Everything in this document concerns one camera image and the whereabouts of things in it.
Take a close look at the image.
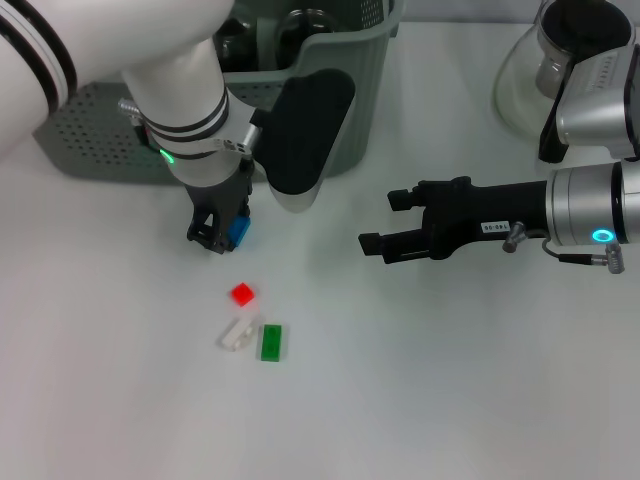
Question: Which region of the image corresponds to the blue square building brick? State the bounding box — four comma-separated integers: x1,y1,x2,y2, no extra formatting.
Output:
227,215,253,250

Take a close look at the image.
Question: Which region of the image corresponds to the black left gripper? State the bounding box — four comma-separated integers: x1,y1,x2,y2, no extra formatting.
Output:
182,163,254,257

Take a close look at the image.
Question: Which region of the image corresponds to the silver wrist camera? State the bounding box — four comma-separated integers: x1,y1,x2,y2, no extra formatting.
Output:
552,43,640,161
214,68,357,214

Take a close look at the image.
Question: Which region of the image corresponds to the left gripper grey cable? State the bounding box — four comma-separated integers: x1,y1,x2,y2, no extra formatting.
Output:
132,117,156,151

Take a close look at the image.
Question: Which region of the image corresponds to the grey perforated storage bin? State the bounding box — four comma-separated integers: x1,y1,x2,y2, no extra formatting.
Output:
32,0,401,184

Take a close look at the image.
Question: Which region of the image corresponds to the white building brick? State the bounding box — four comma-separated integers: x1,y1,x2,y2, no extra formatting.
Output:
215,314,264,354

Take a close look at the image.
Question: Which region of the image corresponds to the glass teacup with black sleeve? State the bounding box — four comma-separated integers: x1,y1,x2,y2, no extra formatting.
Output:
214,14,259,72
273,8,344,70

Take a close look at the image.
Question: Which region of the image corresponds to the glass teapot with black handle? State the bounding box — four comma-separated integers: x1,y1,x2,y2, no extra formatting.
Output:
492,0,636,164

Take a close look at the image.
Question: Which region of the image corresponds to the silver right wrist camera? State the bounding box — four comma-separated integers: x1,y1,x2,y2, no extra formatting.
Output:
552,43,640,161

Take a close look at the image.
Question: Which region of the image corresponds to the flat green building brick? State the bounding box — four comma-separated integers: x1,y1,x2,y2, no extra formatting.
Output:
257,323,285,362

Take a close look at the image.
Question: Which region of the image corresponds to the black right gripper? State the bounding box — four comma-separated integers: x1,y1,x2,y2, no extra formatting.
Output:
357,174,550,266

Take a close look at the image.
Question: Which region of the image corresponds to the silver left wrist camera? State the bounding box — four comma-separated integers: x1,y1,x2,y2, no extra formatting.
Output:
214,68,357,214

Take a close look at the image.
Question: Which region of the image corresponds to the small red building brick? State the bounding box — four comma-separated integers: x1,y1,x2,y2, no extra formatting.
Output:
230,282,256,307

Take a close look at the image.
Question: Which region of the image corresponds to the left gripper silver plug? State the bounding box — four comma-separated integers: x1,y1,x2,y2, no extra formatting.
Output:
117,97,144,121

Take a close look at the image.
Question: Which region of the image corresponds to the right gripper silver elbow plug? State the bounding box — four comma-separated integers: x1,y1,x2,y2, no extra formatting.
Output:
502,221,626,275

